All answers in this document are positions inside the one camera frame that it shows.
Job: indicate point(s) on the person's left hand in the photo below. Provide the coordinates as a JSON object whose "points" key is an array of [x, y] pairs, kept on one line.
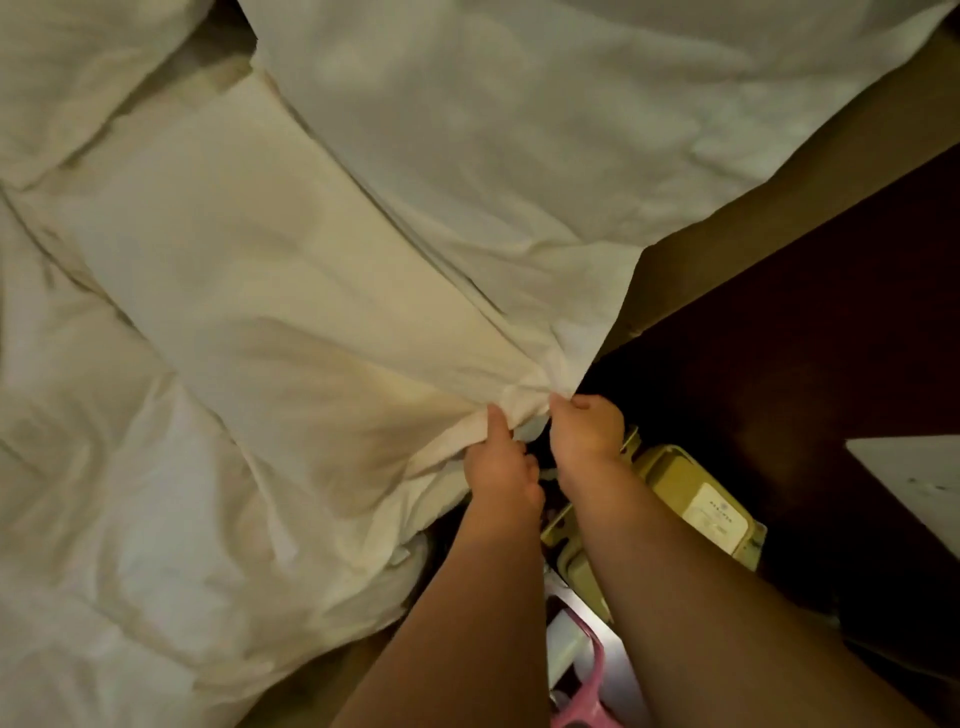
{"points": [[499, 472]]}

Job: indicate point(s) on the yellow-green box with white label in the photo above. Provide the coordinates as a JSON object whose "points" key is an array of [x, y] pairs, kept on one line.
{"points": [[697, 502]]}

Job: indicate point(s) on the white pillow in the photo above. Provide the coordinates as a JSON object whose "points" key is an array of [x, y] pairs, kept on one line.
{"points": [[67, 67]]}

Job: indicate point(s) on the white bed sheet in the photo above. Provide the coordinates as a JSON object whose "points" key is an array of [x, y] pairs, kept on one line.
{"points": [[540, 150]]}

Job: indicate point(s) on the person's right forearm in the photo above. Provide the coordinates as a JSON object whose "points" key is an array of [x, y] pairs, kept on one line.
{"points": [[712, 630]]}

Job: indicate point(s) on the person's left forearm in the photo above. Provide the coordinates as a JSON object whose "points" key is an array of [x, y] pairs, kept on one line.
{"points": [[457, 637]]}

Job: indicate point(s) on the person's right hand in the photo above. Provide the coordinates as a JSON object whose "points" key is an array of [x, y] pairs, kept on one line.
{"points": [[589, 442]]}

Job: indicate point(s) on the brown bed base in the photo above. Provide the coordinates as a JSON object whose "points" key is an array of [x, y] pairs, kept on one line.
{"points": [[810, 180]]}

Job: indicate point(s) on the person's right thumb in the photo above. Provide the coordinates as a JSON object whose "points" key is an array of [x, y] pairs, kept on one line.
{"points": [[561, 409]]}

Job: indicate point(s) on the person's left thumb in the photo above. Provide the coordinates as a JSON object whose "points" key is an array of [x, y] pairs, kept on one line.
{"points": [[498, 424]]}

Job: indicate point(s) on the white crumpled duvet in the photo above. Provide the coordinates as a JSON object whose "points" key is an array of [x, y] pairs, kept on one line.
{"points": [[112, 525]]}

